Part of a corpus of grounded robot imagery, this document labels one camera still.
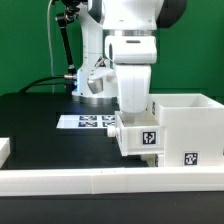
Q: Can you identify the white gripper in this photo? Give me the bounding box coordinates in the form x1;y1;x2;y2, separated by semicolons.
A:
116;65;151;116

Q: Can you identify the white drawer tray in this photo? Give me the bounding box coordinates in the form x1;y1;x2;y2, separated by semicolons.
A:
107;111;165;156
140;154;164;167

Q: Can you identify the white drawer cabinet box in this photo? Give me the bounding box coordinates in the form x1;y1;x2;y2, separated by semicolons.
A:
148;94;224;167

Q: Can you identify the white front drawer tray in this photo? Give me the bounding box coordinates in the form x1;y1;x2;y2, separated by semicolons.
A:
140;154;164;167

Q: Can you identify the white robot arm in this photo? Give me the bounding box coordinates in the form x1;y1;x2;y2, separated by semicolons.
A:
73;0;187;116

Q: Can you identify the white fiducial marker sheet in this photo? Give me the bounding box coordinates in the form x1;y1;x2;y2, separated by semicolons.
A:
56;115;115;129

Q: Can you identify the white hanging cable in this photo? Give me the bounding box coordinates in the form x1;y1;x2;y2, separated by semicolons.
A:
46;0;57;94

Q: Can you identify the black cable bundle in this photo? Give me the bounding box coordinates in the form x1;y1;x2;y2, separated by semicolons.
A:
18;75;75;94

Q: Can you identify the white front barrier rail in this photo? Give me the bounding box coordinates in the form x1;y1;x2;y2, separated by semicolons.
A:
0;166;224;196

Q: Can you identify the white barrier rail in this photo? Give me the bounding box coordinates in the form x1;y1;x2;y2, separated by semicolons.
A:
0;166;224;196
0;138;10;168

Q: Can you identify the white left barrier rail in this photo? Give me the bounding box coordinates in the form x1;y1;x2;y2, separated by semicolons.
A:
0;138;10;168

